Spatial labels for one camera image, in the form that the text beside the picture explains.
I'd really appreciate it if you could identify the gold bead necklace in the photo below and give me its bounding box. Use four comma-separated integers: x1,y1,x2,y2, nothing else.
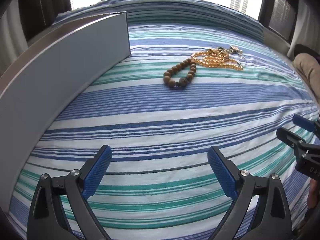
191,50,244,71

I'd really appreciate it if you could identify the brown wooden bead bracelet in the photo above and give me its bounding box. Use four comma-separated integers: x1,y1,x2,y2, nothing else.
163,58,197,89

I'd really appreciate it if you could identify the silver square charm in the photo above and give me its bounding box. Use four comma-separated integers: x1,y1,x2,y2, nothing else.
229,46,243,55

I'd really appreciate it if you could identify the metal rings cluster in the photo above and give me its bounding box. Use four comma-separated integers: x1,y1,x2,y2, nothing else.
216,47,229,53

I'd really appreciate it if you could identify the striped bed sheet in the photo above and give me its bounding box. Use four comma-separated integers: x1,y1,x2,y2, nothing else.
7,0,318,239

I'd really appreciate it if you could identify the grey cardboard box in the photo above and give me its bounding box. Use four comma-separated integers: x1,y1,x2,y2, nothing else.
1,12,130,212

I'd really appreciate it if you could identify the window frame right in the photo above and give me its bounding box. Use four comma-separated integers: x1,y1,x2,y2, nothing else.
258,0,299,43

